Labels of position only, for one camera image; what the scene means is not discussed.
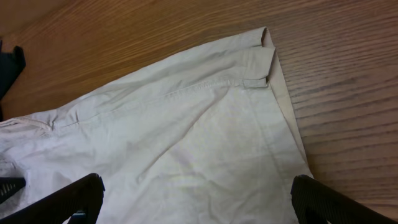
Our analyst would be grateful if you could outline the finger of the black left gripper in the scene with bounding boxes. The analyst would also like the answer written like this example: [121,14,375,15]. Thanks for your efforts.
[0,177,26,203]

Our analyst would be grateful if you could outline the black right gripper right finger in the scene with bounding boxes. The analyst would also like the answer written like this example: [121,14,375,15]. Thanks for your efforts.
[290,175,397,224]

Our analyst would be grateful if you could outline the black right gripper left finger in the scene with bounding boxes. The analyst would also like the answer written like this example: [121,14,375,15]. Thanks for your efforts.
[1,173,105,224]

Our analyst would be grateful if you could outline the beige shorts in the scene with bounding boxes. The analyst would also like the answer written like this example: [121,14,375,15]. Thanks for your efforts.
[1,27,310,223]

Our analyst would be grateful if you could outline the black garment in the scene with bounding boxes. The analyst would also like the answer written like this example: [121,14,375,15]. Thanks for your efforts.
[0,40,27,122]

